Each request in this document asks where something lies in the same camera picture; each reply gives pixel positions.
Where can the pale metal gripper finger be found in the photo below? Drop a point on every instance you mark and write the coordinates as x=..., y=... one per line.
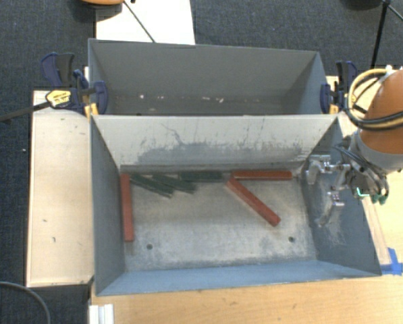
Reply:
x=331, y=208
x=317, y=170

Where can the red-brown flat block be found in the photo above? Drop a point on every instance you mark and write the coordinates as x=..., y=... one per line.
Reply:
x=253, y=201
x=127, y=208
x=262, y=175

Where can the grey metal bin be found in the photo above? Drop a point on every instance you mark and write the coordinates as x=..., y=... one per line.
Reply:
x=204, y=214

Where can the dark green flat block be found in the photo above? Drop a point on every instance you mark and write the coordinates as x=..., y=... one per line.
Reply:
x=150, y=185
x=175, y=183

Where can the pale wood board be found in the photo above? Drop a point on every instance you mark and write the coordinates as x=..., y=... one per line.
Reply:
x=61, y=194

